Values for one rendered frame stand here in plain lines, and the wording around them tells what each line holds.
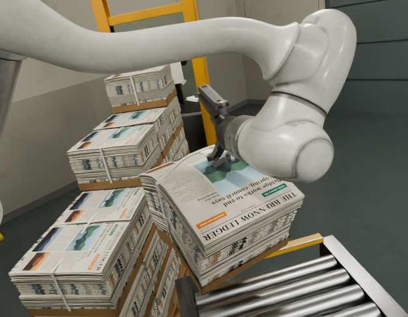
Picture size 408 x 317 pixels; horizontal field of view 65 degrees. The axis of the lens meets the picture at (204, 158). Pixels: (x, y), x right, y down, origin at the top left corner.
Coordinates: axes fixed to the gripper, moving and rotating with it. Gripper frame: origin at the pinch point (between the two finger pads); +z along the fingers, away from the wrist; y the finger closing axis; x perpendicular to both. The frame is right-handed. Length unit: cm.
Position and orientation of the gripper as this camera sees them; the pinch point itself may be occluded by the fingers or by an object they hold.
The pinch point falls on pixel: (198, 124)
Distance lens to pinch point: 83.7
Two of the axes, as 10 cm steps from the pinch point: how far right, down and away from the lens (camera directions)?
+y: 1.8, 9.3, 3.3
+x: 8.8, -3.0, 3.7
